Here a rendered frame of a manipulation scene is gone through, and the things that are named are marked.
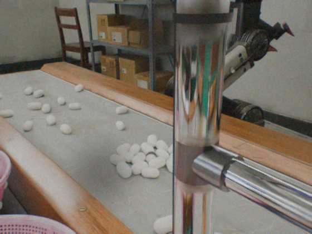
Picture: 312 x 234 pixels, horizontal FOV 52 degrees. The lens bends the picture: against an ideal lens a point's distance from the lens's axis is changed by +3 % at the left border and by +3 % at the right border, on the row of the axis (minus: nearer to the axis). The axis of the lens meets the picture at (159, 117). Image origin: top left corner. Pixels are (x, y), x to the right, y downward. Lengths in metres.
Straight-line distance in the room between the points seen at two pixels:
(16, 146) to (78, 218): 0.27
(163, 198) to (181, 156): 0.36
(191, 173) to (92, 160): 0.48
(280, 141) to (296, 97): 2.03
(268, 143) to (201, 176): 0.51
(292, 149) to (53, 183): 0.43
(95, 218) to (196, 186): 0.29
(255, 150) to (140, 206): 0.26
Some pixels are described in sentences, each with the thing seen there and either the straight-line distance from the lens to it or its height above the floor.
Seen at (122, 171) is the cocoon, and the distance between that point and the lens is 0.55.
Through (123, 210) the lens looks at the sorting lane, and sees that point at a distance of 0.49.
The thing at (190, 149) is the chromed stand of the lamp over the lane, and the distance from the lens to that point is 0.15.
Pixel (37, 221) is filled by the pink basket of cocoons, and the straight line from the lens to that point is 0.46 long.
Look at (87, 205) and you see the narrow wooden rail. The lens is 0.47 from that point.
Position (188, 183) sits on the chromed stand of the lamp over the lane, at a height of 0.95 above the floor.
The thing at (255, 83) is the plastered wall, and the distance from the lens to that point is 2.84.
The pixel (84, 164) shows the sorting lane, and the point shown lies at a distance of 0.62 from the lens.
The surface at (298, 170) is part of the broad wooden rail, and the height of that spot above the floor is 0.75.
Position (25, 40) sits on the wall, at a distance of 5.24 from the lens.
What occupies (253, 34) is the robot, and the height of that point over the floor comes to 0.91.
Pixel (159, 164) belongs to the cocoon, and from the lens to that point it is 0.57.
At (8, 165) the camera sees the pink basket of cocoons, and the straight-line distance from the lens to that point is 0.60.
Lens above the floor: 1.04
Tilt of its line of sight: 21 degrees down
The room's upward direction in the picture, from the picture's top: straight up
